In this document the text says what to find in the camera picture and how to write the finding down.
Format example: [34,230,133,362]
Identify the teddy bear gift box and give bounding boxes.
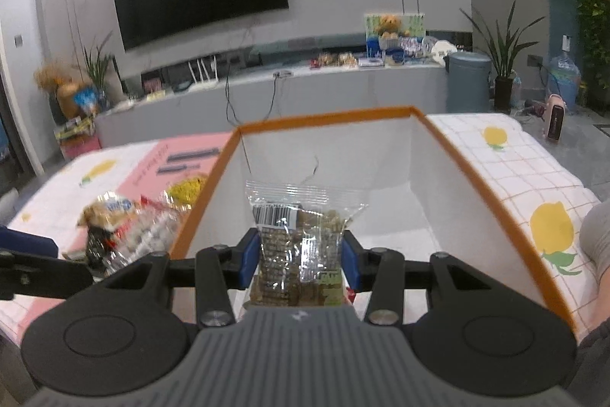
[364,12,426,55]

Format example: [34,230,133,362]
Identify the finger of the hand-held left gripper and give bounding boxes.
[0,225,59,259]
[0,251,95,300]

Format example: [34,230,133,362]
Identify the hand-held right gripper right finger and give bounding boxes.
[342,230,510,326]

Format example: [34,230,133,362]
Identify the blue snack bag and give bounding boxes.
[75,85,106,112]

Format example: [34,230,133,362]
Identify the blue water bottle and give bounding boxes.
[547,51,582,107]

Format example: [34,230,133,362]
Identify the grey cabinet with plants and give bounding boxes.
[557,0,610,117]

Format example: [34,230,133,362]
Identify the dark green snack packet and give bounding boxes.
[86,226,120,269]

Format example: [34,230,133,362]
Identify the golden vase with dried flowers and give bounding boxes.
[33,61,84,119]

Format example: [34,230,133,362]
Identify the potted long-leaf plant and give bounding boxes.
[460,0,546,112]

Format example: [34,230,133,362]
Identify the grey television console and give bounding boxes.
[93,32,472,148]

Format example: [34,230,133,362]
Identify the red stick snack packet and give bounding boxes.
[114,195,186,267]

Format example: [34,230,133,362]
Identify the pink table mat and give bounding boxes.
[114,131,234,222]

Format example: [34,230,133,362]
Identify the pink heater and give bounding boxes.
[543,93,568,142]

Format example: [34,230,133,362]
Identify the green grass plant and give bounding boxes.
[81,30,115,103]

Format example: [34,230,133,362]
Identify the clear brown snack packet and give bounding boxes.
[245,180,368,310]

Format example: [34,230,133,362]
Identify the blue white packets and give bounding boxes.
[367,36,444,67]

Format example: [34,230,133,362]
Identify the pink bucket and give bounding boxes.
[59,133,103,162]

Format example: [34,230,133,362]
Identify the assorted snack pile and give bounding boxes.
[310,51,358,69]

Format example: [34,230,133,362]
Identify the orange white cardboard box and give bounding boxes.
[169,106,580,336]

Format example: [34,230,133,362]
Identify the white router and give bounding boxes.
[188,56,220,88]

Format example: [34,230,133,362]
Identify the black cable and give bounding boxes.
[225,71,279,126]

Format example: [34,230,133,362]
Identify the grey round bin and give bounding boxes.
[445,53,491,114]

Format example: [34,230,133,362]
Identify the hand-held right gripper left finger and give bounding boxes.
[102,228,262,328]

